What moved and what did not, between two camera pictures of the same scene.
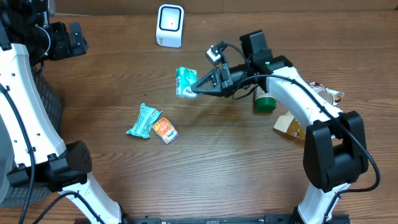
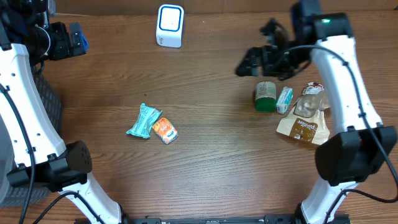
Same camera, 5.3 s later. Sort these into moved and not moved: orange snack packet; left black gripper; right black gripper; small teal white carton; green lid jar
Moved: small teal white carton; right black gripper
Not moved: orange snack packet; left black gripper; green lid jar
